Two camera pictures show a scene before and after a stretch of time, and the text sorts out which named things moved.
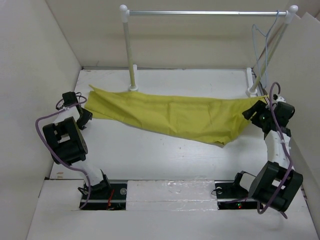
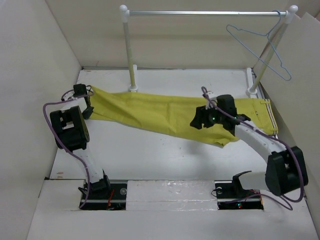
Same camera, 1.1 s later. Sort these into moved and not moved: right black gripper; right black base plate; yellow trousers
Moved: right black gripper
Not moved: right black base plate; yellow trousers
